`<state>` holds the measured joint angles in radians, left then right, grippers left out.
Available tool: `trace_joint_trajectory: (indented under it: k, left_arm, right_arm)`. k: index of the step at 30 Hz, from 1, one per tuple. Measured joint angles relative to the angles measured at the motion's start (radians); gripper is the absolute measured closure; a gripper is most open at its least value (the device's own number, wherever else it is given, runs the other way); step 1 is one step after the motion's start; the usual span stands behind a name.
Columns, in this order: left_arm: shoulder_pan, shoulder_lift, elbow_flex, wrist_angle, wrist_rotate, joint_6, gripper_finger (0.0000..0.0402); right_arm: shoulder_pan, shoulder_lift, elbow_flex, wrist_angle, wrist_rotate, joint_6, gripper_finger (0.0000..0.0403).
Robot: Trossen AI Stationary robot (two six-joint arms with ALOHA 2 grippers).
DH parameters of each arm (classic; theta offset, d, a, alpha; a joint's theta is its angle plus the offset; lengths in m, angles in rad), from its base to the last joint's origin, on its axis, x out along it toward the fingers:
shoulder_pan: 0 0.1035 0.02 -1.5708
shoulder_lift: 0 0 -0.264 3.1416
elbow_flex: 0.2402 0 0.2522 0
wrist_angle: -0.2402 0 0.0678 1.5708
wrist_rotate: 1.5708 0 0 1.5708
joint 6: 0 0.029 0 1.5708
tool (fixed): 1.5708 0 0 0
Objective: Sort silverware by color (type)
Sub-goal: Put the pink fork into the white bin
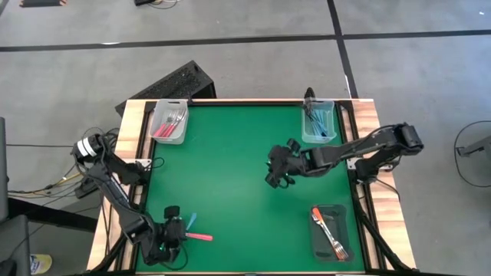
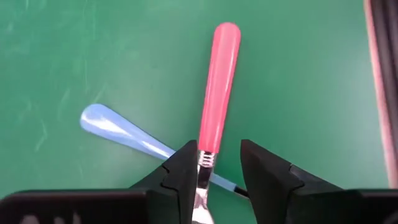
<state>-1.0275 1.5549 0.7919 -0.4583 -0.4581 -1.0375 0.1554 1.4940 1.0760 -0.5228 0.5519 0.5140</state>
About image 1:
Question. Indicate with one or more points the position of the clear plastic bin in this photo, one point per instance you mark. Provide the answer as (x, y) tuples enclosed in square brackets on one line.
[(333, 126)]

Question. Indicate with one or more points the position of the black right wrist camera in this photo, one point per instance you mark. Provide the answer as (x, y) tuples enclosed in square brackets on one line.
[(294, 145)]

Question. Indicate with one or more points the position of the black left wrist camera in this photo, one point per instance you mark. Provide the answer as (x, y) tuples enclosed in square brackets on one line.
[(171, 212)]

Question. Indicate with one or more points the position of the green table mat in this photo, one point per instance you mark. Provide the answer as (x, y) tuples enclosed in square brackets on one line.
[(230, 172)]

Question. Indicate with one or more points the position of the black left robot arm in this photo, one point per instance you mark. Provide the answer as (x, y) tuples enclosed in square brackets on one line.
[(115, 195)]

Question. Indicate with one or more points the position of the grey plastic bin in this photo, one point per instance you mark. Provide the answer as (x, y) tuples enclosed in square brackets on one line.
[(180, 136)]

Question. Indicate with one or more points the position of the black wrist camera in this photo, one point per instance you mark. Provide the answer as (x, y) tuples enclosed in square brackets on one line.
[(171, 212), (294, 145)]

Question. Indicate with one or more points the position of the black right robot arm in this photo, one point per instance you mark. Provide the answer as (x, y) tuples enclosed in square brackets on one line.
[(353, 147)]

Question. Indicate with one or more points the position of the small black pointed object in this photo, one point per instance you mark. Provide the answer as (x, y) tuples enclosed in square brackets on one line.
[(309, 93)]

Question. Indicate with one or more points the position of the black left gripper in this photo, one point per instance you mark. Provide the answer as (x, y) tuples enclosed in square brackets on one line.
[(170, 237)]

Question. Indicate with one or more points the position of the dark smoked plastic bin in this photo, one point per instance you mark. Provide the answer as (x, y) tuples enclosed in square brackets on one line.
[(341, 222)]

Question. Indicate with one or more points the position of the black bar with orange ends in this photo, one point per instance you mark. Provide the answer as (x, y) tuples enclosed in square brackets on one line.
[(42, 3)]

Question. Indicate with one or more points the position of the black round floor stand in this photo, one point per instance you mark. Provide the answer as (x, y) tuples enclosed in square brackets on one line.
[(475, 148)]

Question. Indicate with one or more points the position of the yellow slipper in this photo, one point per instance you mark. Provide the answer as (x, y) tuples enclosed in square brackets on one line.
[(41, 263)]

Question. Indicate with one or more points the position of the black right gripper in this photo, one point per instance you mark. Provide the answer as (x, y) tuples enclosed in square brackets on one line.
[(284, 163)]

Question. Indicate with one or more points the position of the black power supply box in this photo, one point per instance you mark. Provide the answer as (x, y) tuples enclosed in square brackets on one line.
[(86, 187)]

